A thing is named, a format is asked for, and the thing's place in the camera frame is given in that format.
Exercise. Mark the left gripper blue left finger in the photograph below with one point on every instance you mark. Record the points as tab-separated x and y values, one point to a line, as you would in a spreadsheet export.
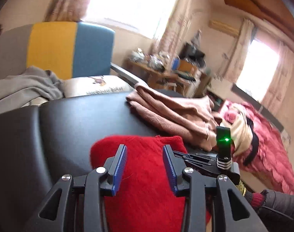
115	168

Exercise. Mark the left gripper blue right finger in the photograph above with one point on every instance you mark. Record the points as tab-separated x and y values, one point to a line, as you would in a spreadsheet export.
174	167

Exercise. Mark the red knitted sweater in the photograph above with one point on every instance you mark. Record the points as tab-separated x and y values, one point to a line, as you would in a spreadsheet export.
144	201

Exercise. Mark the dark jacket forearm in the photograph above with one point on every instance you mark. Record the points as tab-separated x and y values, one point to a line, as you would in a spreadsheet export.
275	209

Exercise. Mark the white printed cushion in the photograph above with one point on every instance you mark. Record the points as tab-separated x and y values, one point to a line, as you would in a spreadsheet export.
104	84

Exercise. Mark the cluttered wooden desk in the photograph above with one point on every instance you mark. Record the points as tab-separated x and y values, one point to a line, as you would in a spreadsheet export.
183	76

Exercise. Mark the grey yellow blue chair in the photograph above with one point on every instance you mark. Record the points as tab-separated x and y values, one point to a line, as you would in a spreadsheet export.
70	50

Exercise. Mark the grey cloth garment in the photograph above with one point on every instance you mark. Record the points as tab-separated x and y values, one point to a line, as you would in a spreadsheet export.
17	91

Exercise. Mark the beige window curtain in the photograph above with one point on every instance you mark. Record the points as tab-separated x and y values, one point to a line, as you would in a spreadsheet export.
171	37

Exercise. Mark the black tracker camera module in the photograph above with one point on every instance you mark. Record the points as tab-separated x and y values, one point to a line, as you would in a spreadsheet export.
223	143

